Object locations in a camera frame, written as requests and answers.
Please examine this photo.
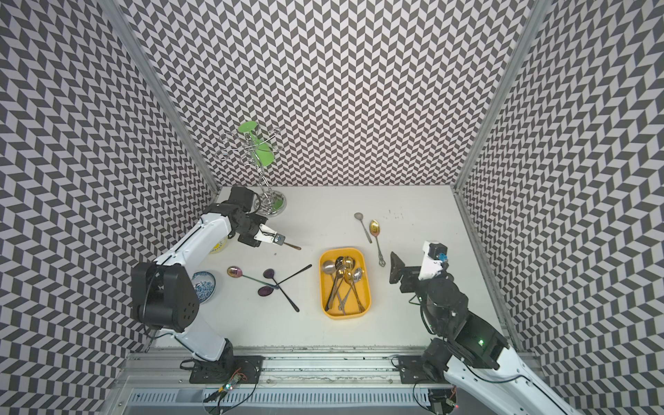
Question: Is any yellow blue patterned bowl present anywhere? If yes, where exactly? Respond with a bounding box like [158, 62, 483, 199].
[210, 238, 228, 254]

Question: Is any ornate gold spoon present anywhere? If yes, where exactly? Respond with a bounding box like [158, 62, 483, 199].
[339, 269, 360, 315]

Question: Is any small silver spoon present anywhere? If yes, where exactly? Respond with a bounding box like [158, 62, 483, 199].
[354, 212, 373, 244]

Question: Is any aluminium front rail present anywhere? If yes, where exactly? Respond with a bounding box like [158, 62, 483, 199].
[113, 346, 425, 389]

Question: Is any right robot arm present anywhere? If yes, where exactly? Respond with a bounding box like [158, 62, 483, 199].
[390, 247, 575, 414]

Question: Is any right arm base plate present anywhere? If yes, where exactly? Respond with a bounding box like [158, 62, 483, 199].
[391, 354, 446, 385]

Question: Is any aluminium corner post right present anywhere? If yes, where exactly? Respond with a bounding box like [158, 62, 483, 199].
[453, 0, 553, 194]

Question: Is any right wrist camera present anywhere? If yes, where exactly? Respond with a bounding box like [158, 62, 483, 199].
[418, 241, 450, 281]

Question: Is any aluminium corner post left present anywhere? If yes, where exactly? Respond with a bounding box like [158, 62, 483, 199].
[98, 0, 220, 194]

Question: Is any green plastic cup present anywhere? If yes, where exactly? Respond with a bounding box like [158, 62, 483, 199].
[238, 121, 275, 167]

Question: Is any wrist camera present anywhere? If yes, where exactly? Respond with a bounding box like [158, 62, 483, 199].
[253, 224, 285, 246]
[418, 241, 450, 281]

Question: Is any teal handled iridescent spoon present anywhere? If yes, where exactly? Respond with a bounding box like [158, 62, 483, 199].
[227, 266, 277, 289]

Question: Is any yellow plastic storage box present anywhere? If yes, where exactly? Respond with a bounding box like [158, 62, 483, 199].
[319, 247, 372, 320]

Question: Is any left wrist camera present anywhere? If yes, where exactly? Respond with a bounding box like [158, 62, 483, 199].
[253, 224, 285, 246]

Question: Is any blue patterned plate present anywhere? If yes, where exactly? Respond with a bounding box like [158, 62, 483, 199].
[192, 271, 216, 304]

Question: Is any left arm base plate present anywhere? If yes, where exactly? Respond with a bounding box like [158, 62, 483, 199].
[180, 356, 265, 385]

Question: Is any aluminium corner post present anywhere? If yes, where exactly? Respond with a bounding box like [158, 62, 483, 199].
[98, 0, 220, 194]
[453, 0, 553, 194]

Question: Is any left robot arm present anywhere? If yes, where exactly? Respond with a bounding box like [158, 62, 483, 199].
[131, 187, 285, 362]

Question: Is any chrome cup holder stand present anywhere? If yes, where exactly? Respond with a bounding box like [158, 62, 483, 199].
[217, 122, 286, 217]

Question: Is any purple spoon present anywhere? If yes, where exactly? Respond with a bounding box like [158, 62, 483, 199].
[263, 268, 300, 312]

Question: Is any copper handled spoon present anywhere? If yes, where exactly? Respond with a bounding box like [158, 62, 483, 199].
[283, 242, 302, 251]

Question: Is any gold round spoon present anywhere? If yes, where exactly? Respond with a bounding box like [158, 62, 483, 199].
[343, 256, 356, 276]

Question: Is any silver teaspoon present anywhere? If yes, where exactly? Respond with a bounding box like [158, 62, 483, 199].
[322, 260, 342, 311]

